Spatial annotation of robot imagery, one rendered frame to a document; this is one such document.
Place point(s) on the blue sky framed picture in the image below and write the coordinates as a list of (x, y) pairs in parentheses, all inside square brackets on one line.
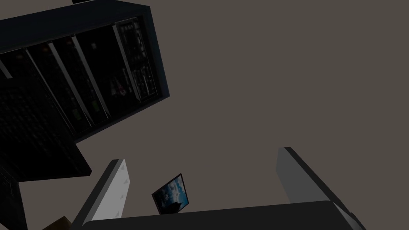
[(171, 195)]

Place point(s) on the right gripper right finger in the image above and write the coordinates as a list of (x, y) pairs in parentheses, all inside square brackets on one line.
[(297, 179)]

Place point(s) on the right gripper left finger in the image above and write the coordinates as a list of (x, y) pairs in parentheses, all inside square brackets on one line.
[(110, 195)]

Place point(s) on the dark bookshelf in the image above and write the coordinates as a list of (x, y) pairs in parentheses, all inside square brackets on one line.
[(76, 73)]

